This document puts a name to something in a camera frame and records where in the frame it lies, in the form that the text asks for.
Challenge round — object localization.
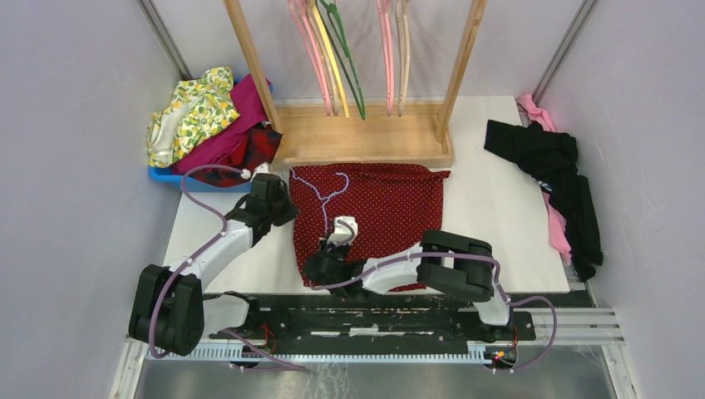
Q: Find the blue plastic bin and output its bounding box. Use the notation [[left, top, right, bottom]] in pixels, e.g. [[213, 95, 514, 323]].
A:
[[147, 166, 251, 193]]

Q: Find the pink hanger right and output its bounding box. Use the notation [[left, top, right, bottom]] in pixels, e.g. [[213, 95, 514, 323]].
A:
[[376, 0, 394, 116]]

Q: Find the red polka dot skirt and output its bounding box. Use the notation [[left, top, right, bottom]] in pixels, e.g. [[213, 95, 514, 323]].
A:
[[289, 163, 451, 268]]

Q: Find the white cable duct strip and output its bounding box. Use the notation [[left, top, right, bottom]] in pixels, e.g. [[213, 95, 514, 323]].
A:
[[163, 341, 491, 365]]

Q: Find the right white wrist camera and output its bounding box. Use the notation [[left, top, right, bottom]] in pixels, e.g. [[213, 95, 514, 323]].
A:
[[328, 216, 358, 247]]

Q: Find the pink hanger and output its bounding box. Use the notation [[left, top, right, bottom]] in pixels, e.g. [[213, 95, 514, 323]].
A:
[[287, 0, 333, 116], [376, 0, 394, 116]]

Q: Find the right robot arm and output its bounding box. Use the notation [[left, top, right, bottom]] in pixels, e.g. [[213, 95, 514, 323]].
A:
[[303, 230, 514, 339]]

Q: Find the red black plaid garment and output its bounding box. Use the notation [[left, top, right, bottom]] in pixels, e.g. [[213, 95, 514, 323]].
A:
[[190, 124, 283, 187]]

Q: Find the wooden hanger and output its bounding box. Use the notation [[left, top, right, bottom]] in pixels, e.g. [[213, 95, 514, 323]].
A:
[[395, 0, 411, 116]]

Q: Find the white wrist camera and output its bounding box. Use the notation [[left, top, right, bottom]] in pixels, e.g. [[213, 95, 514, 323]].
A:
[[250, 162, 272, 180], [328, 216, 358, 247]]

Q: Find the yellow hanger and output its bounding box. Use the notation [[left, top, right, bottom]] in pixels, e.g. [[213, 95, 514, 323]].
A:
[[308, 1, 350, 118]]

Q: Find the pink hanger left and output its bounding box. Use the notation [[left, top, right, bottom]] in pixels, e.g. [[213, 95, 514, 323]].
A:
[[287, 0, 333, 116]]

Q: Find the green hanger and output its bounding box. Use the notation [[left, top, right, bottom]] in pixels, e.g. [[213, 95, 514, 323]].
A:
[[318, 1, 367, 121]]

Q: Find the pink garment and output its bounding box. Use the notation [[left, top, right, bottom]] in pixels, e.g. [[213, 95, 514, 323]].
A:
[[517, 94, 572, 266]]

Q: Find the lemon print garment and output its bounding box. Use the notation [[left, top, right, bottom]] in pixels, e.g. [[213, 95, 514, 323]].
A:
[[146, 66, 240, 168]]

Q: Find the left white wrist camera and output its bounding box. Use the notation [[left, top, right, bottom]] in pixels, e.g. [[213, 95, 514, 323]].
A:
[[250, 162, 272, 180]]

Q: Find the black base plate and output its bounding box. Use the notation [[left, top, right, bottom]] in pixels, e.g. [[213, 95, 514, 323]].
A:
[[206, 292, 597, 357]]

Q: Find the light blue wire hanger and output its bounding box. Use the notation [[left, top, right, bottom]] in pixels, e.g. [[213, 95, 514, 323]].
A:
[[288, 167, 350, 233]]

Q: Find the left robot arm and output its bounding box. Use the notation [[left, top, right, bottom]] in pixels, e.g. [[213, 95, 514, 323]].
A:
[[128, 172, 298, 358]]

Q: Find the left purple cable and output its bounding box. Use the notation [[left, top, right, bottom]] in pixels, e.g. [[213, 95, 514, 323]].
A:
[[147, 164, 313, 372]]

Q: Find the magenta garment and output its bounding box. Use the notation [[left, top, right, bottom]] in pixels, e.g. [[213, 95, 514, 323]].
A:
[[170, 74, 269, 175]]

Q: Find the wooden hanger rack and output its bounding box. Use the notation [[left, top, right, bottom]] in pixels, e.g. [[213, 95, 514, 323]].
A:
[[224, 1, 487, 168]]

